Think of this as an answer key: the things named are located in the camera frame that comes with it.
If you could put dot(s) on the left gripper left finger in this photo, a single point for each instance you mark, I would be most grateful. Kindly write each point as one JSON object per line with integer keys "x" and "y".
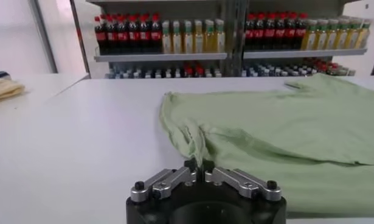
{"x": 171, "y": 181}

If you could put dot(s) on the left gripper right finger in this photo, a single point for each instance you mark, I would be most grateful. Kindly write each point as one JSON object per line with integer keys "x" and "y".
{"x": 238, "y": 181}

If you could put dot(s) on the light green polo shirt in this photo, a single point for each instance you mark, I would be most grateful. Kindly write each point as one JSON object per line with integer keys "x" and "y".
{"x": 281, "y": 128}

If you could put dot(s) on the small red cap cola bottle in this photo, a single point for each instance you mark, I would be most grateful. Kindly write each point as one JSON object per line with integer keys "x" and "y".
{"x": 322, "y": 66}
{"x": 188, "y": 70}
{"x": 333, "y": 67}
{"x": 199, "y": 70}

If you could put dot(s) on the grey drinks shelf unit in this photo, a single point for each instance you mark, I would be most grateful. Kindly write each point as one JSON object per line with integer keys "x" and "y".
{"x": 159, "y": 57}
{"x": 296, "y": 54}

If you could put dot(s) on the yellow juice bottle green cap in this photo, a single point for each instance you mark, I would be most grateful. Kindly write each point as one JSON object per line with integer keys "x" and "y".
{"x": 177, "y": 41}
{"x": 321, "y": 38}
{"x": 341, "y": 38}
{"x": 187, "y": 41}
{"x": 309, "y": 38}
{"x": 353, "y": 38}
{"x": 331, "y": 38}
{"x": 198, "y": 41}
{"x": 209, "y": 41}
{"x": 166, "y": 41}
{"x": 219, "y": 41}
{"x": 363, "y": 38}

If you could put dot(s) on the pale yellow shirt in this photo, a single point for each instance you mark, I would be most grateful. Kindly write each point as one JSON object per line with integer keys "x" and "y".
{"x": 5, "y": 89}

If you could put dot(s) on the blue white striped cloth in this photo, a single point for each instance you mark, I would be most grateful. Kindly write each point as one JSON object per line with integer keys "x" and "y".
{"x": 0, "y": 75}

